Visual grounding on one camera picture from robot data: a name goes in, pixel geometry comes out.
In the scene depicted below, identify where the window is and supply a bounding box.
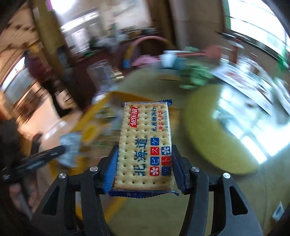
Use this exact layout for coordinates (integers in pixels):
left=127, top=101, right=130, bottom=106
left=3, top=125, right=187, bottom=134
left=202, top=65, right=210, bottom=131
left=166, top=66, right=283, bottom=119
left=224, top=0, right=290, bottom=60

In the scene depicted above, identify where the green plastic bottle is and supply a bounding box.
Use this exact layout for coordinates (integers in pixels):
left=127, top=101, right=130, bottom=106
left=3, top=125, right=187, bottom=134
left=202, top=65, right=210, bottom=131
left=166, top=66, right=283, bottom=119
left=277, top=49, right=289, bottom=68

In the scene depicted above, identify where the pink fly swatter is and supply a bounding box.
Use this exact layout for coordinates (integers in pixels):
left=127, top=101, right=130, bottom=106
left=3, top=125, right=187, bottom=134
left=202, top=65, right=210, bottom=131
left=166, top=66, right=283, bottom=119
left=199, top=45, right=227, bottom=60

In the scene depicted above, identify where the silver snack packet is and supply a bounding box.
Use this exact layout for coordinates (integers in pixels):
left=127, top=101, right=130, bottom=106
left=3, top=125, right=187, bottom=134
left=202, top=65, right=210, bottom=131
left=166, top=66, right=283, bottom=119
left=59, top=133, right=80, bottom=167

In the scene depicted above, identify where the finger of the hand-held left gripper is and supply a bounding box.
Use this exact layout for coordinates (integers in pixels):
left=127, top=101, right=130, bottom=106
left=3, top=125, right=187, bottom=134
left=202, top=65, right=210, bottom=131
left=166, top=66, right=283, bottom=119
left=19, top=145, right=66, bottom=169

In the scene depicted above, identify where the person's left hand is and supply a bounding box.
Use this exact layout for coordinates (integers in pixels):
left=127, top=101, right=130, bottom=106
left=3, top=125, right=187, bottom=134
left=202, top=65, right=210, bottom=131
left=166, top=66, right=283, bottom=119
left=10, top=183, right=33, bottom=219

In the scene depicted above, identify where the blue-edged cracker packet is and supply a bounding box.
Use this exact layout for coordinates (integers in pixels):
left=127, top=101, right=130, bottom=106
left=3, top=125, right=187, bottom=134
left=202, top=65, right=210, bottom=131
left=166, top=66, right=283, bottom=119
left=108, top=100, right=180, bottom=198

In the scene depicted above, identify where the printed paper mat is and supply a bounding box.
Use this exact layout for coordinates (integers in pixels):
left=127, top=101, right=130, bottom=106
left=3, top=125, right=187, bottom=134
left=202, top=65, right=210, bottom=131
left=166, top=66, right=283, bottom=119
left=211, top=64, right=275, bottom=110

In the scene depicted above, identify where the clear glass mug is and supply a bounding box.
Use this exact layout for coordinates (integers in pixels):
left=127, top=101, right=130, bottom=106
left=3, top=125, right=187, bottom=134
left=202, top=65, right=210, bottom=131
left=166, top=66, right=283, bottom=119
left=87, top=60, right=114, bottom=101

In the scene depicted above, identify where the green cloth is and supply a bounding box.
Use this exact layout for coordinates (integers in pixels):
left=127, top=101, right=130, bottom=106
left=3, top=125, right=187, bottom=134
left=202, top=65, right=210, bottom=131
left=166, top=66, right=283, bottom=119
left=179, top=66, right=214, bottom=90

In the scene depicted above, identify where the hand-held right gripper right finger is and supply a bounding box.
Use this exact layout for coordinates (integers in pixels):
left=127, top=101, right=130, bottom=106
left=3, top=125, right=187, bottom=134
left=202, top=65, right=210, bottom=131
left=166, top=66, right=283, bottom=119
left=172, top=144, right=263, bottom=236

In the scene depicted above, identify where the teal tissue box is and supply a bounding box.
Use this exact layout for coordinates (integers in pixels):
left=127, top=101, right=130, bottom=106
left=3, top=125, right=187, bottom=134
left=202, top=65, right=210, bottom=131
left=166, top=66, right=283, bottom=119
left=161, top=50, right=189, bottom=73

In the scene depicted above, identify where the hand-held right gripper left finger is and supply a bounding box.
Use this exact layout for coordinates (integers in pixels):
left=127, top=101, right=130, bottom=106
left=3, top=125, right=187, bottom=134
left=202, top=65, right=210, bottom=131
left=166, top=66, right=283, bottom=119
left=29, top=145, right=120, bottom=236

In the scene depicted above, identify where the pink cloth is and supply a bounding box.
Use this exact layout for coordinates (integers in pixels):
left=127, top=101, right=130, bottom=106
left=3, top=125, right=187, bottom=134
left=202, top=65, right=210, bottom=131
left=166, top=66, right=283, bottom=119
left=131, top=56, right=159, bottom=67

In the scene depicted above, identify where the yellow cardboard tray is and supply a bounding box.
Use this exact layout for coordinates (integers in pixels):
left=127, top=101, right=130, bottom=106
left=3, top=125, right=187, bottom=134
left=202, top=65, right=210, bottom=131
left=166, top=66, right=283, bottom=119
left=45, top=91, right=182, bottom=218

